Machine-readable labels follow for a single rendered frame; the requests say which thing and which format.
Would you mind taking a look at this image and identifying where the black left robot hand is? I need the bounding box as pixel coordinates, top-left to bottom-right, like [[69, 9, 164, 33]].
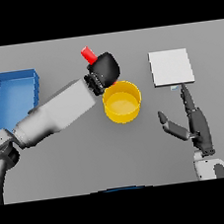
[[80, 49, 123, 99]]

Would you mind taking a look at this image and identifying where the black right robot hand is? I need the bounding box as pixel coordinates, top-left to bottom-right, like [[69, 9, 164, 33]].
[[154, 80, 217, 162]]

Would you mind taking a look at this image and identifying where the red beaker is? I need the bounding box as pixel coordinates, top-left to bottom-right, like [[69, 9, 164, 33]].
[[79, 42, 118, 90]]

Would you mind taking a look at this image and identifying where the yellow bowl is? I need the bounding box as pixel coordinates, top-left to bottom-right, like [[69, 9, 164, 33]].
[[100, 78, 146, 126]]

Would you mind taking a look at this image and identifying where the pale square measuring scale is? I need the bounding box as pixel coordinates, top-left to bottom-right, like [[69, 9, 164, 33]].
[[147, 46, 197, 94]]

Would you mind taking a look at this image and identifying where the blue tray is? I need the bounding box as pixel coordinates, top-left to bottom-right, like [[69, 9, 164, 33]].
[[0, 67, 46, 137]]

